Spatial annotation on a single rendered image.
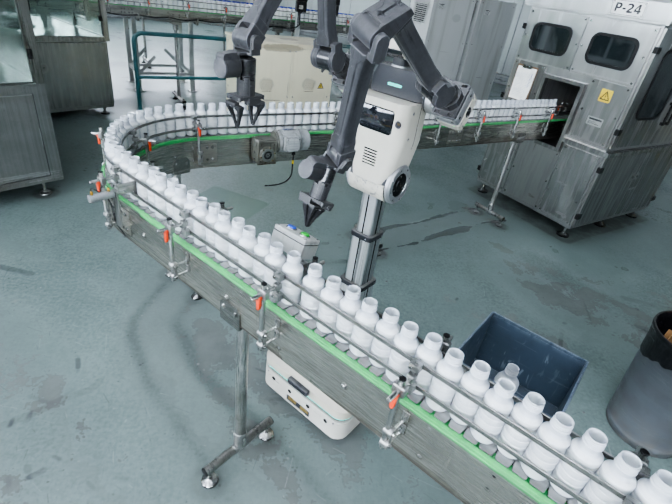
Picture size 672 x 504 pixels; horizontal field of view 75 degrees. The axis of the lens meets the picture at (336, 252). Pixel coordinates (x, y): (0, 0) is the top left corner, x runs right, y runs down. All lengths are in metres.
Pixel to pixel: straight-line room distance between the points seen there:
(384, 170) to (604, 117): 3.08
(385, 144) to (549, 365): 0.92
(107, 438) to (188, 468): 0.39
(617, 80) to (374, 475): 3.60
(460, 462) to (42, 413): 1.90
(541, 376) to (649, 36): 3.28
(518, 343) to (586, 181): 3.12
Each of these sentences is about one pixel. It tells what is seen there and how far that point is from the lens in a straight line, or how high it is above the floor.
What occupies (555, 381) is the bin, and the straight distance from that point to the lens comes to 1.64.
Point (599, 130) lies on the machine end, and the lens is 4.52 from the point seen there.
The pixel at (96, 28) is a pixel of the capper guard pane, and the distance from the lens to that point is 6.28.
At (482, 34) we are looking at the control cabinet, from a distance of 7.76.
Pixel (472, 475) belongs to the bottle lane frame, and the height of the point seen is 0.92.
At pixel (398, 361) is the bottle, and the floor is 1.07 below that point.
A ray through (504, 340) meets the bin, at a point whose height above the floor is 0.87.
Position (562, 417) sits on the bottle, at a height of 1.15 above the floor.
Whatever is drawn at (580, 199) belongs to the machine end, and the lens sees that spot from 4.62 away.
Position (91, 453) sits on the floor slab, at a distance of 2.29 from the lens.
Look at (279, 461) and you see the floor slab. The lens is 2.16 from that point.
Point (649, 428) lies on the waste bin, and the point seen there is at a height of 0.17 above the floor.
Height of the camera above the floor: 1.82
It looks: 31 degrees down
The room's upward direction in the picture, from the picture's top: 9 degrees clockwise
